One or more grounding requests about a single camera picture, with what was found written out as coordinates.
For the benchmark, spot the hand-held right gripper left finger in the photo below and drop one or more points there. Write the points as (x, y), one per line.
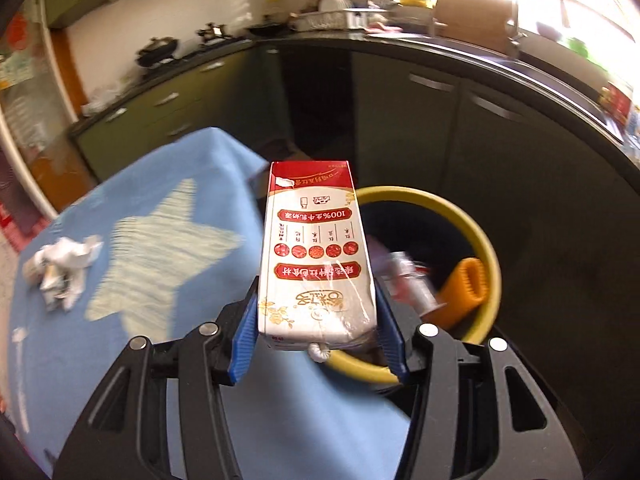
(242, 340)

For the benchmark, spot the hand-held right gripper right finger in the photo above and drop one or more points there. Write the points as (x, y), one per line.
(395, 345)

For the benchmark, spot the orange sponge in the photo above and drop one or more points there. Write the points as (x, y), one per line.
(462, 290)

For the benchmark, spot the red and white milk carton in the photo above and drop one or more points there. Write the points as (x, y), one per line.
(315, 260)

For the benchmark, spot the yellow-rimmed dark bin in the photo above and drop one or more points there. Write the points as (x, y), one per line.
(492, 285)

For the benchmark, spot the clear plastic bottle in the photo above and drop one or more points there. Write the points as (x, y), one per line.
(415, 285)

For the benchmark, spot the blue blanket with white star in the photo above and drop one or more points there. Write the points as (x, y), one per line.
(150, 185)

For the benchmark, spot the crumpled white paper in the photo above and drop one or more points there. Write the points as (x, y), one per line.
(60, 265)

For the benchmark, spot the green kitchen cabinets with counter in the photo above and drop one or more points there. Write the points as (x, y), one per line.
(400, 125)

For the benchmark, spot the white plastic bag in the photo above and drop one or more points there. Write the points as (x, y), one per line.
(102, 100)

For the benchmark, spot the black wok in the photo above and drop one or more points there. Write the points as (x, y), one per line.
(157, 52)

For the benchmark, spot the white-framed glass door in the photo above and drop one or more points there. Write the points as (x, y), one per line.
(30, 125)

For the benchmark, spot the black frying pan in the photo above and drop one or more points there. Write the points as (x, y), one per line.
(267, 28)

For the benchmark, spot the red snack packet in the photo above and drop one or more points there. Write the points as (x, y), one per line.
(617, 102)

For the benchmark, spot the dish rack with dishes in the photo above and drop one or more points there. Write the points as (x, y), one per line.
(320, 20)

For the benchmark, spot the steel faucet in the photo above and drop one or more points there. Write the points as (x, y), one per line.
(514, 35)

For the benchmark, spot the wooden cutting board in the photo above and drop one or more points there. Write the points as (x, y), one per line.
(470, 15)

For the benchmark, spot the green plastic object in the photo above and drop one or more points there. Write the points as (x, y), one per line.
(582, 49)

